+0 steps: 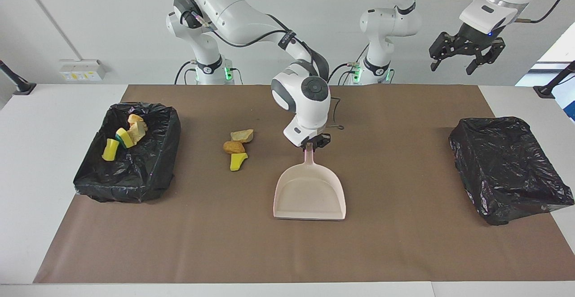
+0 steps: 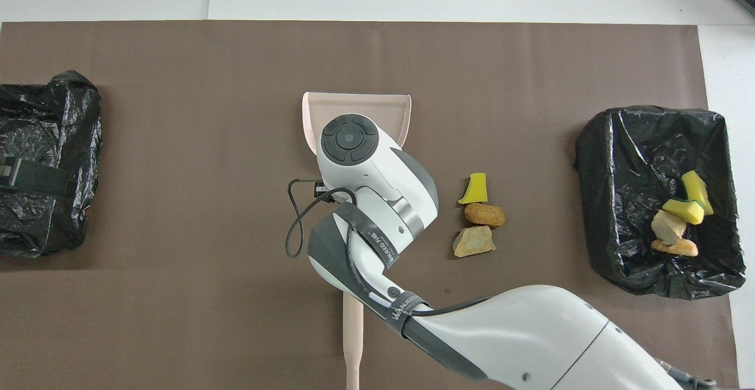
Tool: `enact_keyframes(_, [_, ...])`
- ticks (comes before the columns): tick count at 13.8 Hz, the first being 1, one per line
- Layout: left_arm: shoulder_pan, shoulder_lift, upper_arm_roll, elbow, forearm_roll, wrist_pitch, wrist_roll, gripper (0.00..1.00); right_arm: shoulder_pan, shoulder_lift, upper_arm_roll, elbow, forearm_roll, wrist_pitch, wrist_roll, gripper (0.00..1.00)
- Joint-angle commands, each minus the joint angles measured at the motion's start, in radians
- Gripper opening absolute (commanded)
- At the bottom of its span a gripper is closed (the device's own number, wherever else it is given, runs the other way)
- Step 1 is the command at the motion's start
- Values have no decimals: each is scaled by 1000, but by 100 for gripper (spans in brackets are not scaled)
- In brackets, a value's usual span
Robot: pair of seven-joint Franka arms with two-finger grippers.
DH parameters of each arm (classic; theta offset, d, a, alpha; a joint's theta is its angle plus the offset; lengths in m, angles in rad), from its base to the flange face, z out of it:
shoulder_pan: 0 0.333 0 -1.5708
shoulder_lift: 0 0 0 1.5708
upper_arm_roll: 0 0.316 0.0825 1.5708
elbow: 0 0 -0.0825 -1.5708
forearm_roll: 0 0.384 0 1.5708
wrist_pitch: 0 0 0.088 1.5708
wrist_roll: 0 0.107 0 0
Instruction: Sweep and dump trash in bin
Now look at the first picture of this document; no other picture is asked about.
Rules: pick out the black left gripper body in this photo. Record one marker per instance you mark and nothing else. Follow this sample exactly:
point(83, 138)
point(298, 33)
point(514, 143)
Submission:
point(471, 36)

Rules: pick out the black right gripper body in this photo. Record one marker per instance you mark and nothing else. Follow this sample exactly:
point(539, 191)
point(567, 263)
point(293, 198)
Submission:
point(321, 138)

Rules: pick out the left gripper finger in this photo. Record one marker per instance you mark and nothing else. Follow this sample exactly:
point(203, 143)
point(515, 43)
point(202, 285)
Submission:
point(487, 56)
point(438, 54)

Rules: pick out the pink plastic dustpan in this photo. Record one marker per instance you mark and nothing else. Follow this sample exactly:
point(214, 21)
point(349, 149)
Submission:
point(310, 193)

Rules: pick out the pale foam chunk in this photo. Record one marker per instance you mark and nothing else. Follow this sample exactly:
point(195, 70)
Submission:
point(242, 135)

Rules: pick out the curved yellow sponge wedge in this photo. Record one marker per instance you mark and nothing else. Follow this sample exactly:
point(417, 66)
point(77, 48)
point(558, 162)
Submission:
point(237, 162)

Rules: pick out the brown peanut shaped piece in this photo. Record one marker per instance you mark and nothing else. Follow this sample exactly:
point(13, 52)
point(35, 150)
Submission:
point(233, 147)

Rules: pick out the angular beige foam chunk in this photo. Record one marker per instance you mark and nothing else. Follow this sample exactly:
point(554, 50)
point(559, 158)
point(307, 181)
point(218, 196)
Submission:
point(139, 132)

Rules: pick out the rounded beige foam chunk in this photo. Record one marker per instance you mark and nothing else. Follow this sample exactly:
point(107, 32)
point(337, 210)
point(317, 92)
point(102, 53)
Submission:
point(134, 118)

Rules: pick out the small yellow sponge piece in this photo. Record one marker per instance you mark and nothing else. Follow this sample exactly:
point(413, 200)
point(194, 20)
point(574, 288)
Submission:
point(123, 137)

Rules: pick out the notched yellow sponge piece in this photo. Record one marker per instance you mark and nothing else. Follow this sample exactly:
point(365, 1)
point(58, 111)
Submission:
point(110, 149)

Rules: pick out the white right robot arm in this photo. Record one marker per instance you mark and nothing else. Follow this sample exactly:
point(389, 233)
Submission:
point(233, 9)

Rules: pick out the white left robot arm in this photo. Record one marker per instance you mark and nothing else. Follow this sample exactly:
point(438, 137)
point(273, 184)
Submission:
point(391, 23)

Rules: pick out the empty black bag lined bin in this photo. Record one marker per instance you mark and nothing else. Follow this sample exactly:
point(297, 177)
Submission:
point(507, 166)

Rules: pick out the black bag lined trash bin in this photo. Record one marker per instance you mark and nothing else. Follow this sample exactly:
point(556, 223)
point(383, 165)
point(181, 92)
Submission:
point(143, 171)

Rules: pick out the brown table mat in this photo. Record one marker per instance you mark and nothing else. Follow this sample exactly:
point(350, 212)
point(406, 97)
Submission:
point(287, 252)

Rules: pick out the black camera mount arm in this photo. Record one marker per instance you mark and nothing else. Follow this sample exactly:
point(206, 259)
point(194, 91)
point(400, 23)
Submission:
point(546, 91)
point(22, 88)

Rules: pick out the white wall socket box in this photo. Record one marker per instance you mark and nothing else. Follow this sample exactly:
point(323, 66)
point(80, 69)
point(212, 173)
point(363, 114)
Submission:
point(83, 69)

